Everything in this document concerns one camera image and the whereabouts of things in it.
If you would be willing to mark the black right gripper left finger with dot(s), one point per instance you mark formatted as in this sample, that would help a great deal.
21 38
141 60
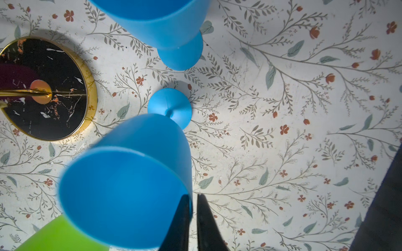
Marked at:
178 233

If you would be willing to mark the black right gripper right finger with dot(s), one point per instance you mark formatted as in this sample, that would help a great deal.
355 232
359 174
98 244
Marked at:
208 234

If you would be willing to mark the blue wine glass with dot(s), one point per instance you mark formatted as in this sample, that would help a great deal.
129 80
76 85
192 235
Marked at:
125 190
172 27

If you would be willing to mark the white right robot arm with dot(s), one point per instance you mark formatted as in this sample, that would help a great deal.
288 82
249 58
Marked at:
380 231

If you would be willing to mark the gold wine glass rack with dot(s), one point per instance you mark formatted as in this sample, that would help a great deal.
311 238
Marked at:
47 91

